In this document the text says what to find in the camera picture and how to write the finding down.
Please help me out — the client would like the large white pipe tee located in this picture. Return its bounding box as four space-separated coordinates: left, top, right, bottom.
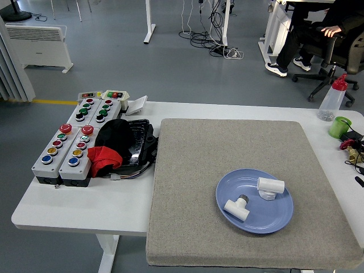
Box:
257 176 286 201

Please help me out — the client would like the small white threaded pipe tee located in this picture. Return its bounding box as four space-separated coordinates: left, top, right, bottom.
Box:
223 194 251 222

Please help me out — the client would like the blue plate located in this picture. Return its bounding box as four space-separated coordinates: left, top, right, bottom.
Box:
215 168 294 235

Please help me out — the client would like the black power adapter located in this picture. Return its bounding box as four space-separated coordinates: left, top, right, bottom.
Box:
340 130 364 143

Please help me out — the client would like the green cup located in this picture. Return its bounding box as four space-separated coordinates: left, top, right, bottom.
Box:
328 115 353 139

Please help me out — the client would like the clear squeeze bottle red cap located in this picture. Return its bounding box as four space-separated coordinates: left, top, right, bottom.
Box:
318 73 349 122

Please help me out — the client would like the black office chair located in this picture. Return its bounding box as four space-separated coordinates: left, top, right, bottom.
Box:
292 28 364 108

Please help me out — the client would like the seated person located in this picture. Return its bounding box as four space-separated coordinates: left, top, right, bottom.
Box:
264 0 364 78

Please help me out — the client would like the grey-brown mat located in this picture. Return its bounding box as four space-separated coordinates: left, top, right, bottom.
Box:
145 118 364 270

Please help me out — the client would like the white desk with panel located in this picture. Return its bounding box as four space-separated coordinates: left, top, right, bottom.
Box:
258 0 295 68

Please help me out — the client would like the white power strip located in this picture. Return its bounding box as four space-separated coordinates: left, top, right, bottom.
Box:
223 47 245 60

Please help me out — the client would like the black plastic tray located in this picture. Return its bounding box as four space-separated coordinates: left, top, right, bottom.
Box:
122 118 159 168

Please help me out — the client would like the black cloth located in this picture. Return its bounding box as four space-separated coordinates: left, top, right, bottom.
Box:
94 118 135 160

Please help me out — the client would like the grey four-button control box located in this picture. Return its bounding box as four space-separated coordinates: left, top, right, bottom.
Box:
66 98 102 127
88 98 122 126

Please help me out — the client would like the red cloth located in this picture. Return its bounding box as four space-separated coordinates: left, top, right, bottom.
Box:
86 146 123 178

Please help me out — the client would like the white table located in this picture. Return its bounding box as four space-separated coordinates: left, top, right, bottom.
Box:
11 101 364 273

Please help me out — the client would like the grey emergency-stop button box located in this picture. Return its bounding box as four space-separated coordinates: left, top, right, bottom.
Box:
59 125 101 188
31 123 81 184

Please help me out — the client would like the white panel heater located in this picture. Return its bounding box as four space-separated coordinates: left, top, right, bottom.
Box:
5 23 75 75

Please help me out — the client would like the white ribbed partition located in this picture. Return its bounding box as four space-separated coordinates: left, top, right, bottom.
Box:
0 15 36 104

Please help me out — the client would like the black round stand base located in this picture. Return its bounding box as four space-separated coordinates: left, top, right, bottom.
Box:
0 0 33 22

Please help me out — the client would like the black cable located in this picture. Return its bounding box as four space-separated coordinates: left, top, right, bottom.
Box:
340 119 364 175

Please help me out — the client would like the brass valve red handle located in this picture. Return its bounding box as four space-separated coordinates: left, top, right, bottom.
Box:
339 140 364 164

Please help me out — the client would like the floor cable bundle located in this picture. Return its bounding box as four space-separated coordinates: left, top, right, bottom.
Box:
178 0 230 57

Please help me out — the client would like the white wall switch plate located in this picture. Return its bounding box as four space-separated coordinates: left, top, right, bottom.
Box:
125 95 148 116

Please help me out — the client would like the white connector with wires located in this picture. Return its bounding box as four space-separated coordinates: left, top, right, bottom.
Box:
109 159 156 181

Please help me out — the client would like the white red-green switch box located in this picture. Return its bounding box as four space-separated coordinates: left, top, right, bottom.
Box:
101 89 130 110

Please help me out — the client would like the white desk frame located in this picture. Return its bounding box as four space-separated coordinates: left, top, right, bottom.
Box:
143 0 231 48

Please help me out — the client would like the grey flat switch panel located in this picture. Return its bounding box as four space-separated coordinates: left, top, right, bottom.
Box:
77 91 102 101

